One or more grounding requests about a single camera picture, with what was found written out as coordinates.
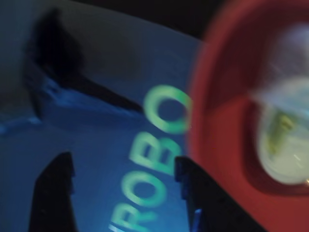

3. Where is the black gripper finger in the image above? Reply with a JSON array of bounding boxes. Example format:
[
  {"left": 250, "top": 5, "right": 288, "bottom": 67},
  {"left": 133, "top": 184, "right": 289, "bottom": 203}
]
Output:
[
  {"left": 173, "top": 156, "right": 266, "bottom": 232},
  {"left": 28, "top": 151, "right": 79, "bottom": 232}
]

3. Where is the small cream cup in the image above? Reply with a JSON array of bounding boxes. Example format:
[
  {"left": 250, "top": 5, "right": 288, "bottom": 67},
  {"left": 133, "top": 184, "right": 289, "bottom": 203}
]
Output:
[{"left": 248, "top": 74, "right": 309, "bottom": 186}]

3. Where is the grey WOWROBO mat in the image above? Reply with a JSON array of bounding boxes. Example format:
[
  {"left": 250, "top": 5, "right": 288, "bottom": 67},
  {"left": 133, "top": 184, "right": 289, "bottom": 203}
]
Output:
[{"left": 0, "top": 0, "right": 211, "bottom": 232}]

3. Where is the red bowl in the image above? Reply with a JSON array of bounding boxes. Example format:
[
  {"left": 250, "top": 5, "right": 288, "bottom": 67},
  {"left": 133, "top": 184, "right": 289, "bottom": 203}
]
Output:
[{"left": 185, "top": 0, "right": 309, "bottom": 205}]

